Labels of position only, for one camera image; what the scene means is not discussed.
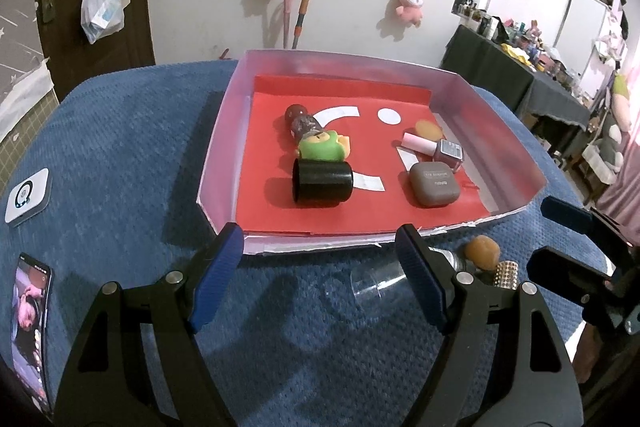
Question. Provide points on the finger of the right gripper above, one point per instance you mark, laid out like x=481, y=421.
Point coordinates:
x=608, y=235
x=570, y=271

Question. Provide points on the white square card device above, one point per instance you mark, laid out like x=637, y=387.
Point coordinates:
x=28, y=198

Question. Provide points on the orange hollow round cap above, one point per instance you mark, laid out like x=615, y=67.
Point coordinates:
x=484, y=252

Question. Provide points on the red paper sheet liner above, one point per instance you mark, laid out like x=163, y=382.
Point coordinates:
x=375, y=116

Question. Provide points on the clear liquid bottle black cap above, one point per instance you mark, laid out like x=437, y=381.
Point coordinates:
x=458, y=262

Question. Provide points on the pink cardboard tray box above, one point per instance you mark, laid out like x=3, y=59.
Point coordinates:
x=494, y=158

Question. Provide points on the clear plastic bag on door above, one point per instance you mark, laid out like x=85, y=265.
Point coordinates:
x=101, y=18

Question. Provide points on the green capybara toy figure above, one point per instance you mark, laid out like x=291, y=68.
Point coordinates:
x=325, y=146

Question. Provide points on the brown eyeshadow case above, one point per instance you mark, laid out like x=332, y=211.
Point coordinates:
x=434, y=184

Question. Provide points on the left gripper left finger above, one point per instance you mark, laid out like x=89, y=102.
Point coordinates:
x=210, y=273

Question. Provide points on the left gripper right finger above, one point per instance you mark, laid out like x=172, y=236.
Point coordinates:
x=430, y=277

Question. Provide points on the white refrigerator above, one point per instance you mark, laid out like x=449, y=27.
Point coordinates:
x=580, y=26

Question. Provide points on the black cylindrical cap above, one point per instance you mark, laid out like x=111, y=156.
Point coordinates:
x=320, y=182

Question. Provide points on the orange round disc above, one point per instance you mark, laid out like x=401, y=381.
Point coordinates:
x=428, y=130

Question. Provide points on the blue textured table cloth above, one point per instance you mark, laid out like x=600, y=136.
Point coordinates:
x=288, y=347

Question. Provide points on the smartphone on table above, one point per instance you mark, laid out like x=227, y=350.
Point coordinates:
x=30, y=299

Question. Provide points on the clear plastic cup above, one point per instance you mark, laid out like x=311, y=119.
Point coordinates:
x=378, y=286

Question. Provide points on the person's right hand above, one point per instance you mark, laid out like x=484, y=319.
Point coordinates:
x=588, y=350

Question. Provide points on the purple nail polish bottle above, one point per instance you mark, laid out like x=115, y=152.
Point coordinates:
x=442, y=150

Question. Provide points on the studded silver cylinder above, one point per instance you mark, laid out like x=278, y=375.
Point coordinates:
x=506, y=275

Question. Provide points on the pink plush toy right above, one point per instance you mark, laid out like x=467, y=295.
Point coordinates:
x=410, y=12

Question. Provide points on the red cap glitter jar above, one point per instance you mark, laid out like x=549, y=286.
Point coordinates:
x=301, y=124

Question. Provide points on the side table dark cloth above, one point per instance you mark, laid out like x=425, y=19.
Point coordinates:
x=484, y=64

